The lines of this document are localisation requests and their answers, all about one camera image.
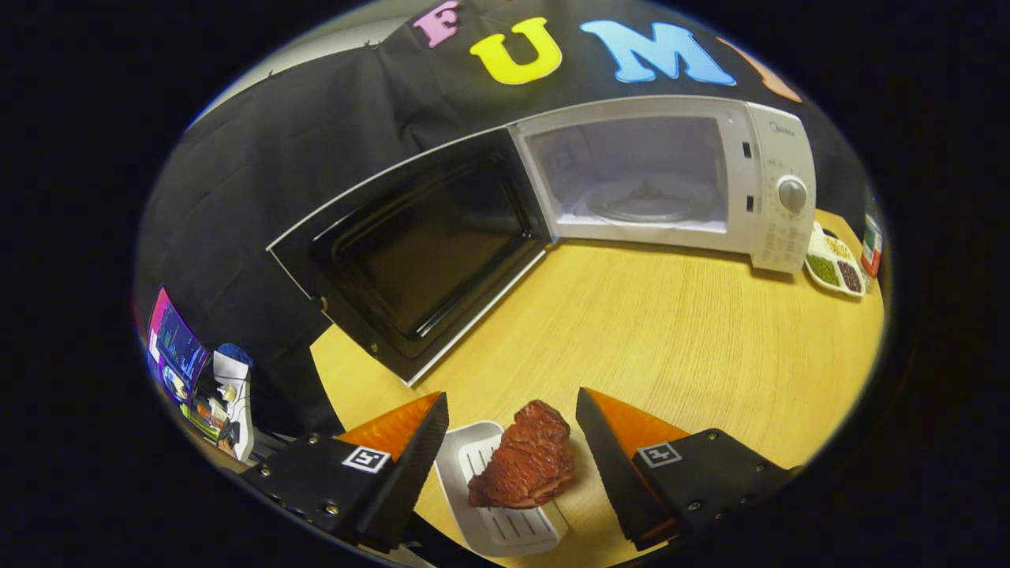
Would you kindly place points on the blue cloth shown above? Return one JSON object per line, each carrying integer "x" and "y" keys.
{"x": 235, "y": 353}

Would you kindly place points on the white ribbed tray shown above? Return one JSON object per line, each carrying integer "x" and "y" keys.
{"x": 513, "y": 532}

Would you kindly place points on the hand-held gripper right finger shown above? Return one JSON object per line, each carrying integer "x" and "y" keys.
{"x": 615, "y": 473}

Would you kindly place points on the black backdrop cloth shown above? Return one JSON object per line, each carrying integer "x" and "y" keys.
{"x": 276, "y": 158}

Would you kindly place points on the clear plastic water bottle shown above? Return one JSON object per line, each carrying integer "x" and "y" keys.
{"x": 871, "y": 244}

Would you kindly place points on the white toaster oven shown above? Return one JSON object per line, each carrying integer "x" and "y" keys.
{"x": 777, "y": 233}

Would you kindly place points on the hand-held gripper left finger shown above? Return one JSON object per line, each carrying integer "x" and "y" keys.
{"x": 406, "y": 473}

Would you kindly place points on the brown meat piece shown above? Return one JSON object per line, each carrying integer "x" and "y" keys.
{"x": 525, "y": 461}

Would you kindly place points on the white divided dish of beans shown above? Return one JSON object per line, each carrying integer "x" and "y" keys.
{"x": 835, "y": 268}

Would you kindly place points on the computer monitor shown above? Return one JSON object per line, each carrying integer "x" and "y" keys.
{"x": 177, "y": 347}

